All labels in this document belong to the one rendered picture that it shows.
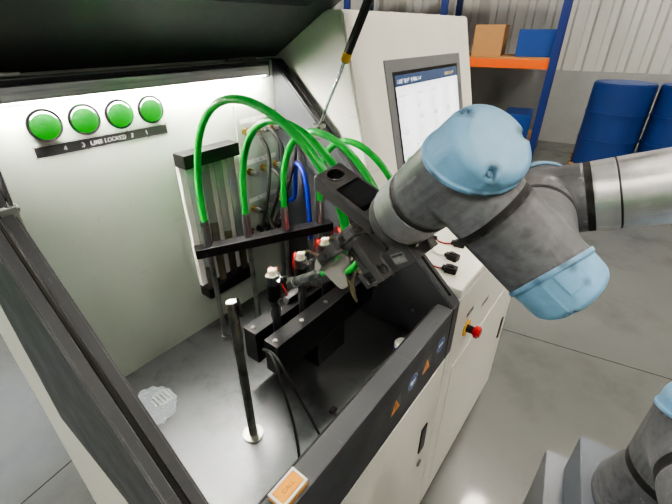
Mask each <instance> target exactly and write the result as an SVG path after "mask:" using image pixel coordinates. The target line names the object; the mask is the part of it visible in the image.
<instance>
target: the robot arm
mask: <svg viewBox="0 0 672 504"><path fill-rule="evenodd" d="M522 133H523V128H522V127H521V125H520V124H519V123H518V122H517V121H516V120H515V119H514V118H513V117H512V116H511V115H509V114H508V113H507V112H505V111H503V110H502V109H499V108H497V107H495V106H491V105H487V104H473V105H469V106H466V107H463V108H461V109H460V110H458V111H456V112H454V113H453V114H452V115H451V116H450V117H449V118H448V119H447V120H446V121H445V122H444V123H443V124H442V125H441V126H440V127H439V128H438V129H436V130H434V131H433V132H431V133H430V134H429V135H428V136H427V137H426V139H425V140H424V142H423V143H422V146H421V147H420V148H419V149H418V150H417V151H416V152H415V153H414V154H413V155H412V156H411V157H410V158H409V159H408V161H407V162H406V163H405V164H404V165H403V166H402V167H401V168H400V169H399V170H398V171H397V172H396V173H395V174H394V175H393V176H392V177H391V178H390V179H389V180H388V181H387V182H386V183H385V185H384V186H383V187H382V188H381V189H380V190H379V189H377V188H376V187H374V186H373V185H371V184H370V183H369V182H367V181H366V180H364V179H363V178H362V177H360V176H359V175H357V174H356V173H354V172H353V171H352V170H350V169H349V168H347V167H346V166H345V165H343V164H342V163H338V164H336V165H334V166H332V167H330V168H328V169H327V170H325V171H323V172H321V173H319V174H317V175H316V176H315V177H314V182H315V189H316V191H317V192H319V193H320V194H321V195H322V196H324V197H325V198H326V199H327V200H329V201H330V202H331V203H332V204H333V205H335V206H336V207H337V208H338V209H340V210H341V211H342V212H343V213H345V214H346V215H347V216H348V217H350V218H351V219H352V220H353V221H355V222H353V223H352V224H350V225H349V226H348V227H346V228H345V229H344V230H343V231H341V232H340V233H339V234H338V235H337V236H336V238H337V239H336V240H335V241H334V242H332V243H331V244H330V245H329V246H328V247H326V248H325V249H324V250H323V251H322V252H321V253H320V254H319V255H318V256H317V258H316V262H315V270H316V271H317V273H318V272H319V271H322V272H324V273H325V274H326V275H327V276H328V277H329V278H330V280H331V281H332V282H333V283H334V284H335V285H336V286H337V287H339V288H340V289H345V288H346V287H347V286H348V283H347V279H346V276H345V269H347V268H348V267H349V266H350V263H351V261H350V257H349V255H348V254H347V253H346V252H347V251H348V252H349V253H350V255H351V256H352V257H353V259H354V260H355V262H356V264H357V266H358V267H359V269H360V270H361V271H362V273H361V274H359V275H358V277H359V279H360V280H361V281H362V283H363V284H364V286H365V287H366V288H367V289H369V288H371V287H373V286H375V285H377V284H378V283H380V282H382V281H384V280H385V279H388V278H389V277H390V278H392V277H393V276H394V274H393V273H395V272H397V271H398V270H400V269H402V268H404V267H406V266H408V265H410V264H411V263H413V262H415V261H417V260H418V259H419V258H421V257H422V256H423V255H424V254H426V253H427V252H428V251H430V250H431V249H432V248H434V247H435V246H436V245H438V243H437V242H436V240H435V239H434V238H433V236H432V235H434V234H436V233H437V232H439V231H440V230H442V229H444V228H445V227H447V228H448V229H449V230H450V231H451V232H452V233H453V234H454V235H455V236H456V237H457V238H458V239H459V240H460V241H461V243H462V244H463V245H464V246H465V247H466V248H467V249H468V250H469V251H470V252H471V253H472V254H473V255H474V256H475V257H476V258H477V259H478V260H479V261H480V262H481V263H482V264H483V265H484V266H485V267H486V268H487V270H488V271H489V272H490V273H491V274H492V275H493V276H494V277H495V278H496V279H497V280H498V281H499V282H500V283H501V284H502V285H503V286H504V287H505V288H506V289H507V290H508V291H509V295H510V296H511V297H515V298H516V299H517V300H518V301H519V302H520V303H521V304H522V305H523V306H524V307H526V308H527V309H528V310H529V311H530V312H531V313H532V314H533V315H534V316H536V317H538V318H540V319H544V320H558V319H562V318H566V317H568V316H571V315H572V314H574V313H577V312H579V311H581V310H583V309H584V308H586V307H587V306H589V305H590V304H591V303H593V302H594V301H595V300H596V299H597V298H598V297H599V296H600V295H601V294H602V292H603V291H604V290H605V288H606V286H607V284H608V282H609V277H610V273H609V269H608V267H607V265H606V264H605V263H604V262H603V261H602V260H601V258H600V257H599V256H598V255H597V254H596V253H595V248H594V247H593V246H589V245H588V244H587V243H586V242H585V241H584V240H583V239H582V238H581V236H580V235H579V232H589V231H598V230H609V229H619V228H630V227H641V226H652V225H663V224H672V147H669V148H663V149H657V150H651V151H646V152H640V153H634V154H629V155H623V156H617V157H611V158H606V159H600V160H594V161H588V162H583V163H575V164H570V165H564V166H562V165H560V164H558V163H555V162H551V161H537V162H533V163H531V160H532V151H531V145H530V142H529V141H528V140H527V139H525V138H524V137H523V135H522ZM418 243H419V245H418V246H417V245H416V244H418ZM345 251H346V252H345ZM338 256H340V257H339V258H338V259H336V260H335V258H336V257H338ZM364 274H365V276H366V277H365V276H364ZM366 278H367V279H368V280H367V279H366ZM369 282H370V283H372V284H370V283H369ZM591 487H592V494H593V497H594V500H595V503H596V504H672V382H670V383H668V384H667V385H666V386H665V387H664V388H663V390H662V391H661V392H660V394H658V395H656V396H655V398H654V403H653V405H652V406H651V408H650V410H649V411H648V413H647V415H646V416H645V418H644V420H643V421H642V423H641V425H640V426H639V428H638V430H637V431H636V433H635V435H634V436H633V438H632V440H631V441H630V443H629V445H628V446H627V447H626V448H624V449H622V450H620V451H618V452H616V453H615V454H613V455H610V456H608V457H606V458H605V459H604V460H602V461H601V463H600V464H599V465H598V467H597V469H596V470H595V472H594V474H593V477H592V482H591Z"/></svg>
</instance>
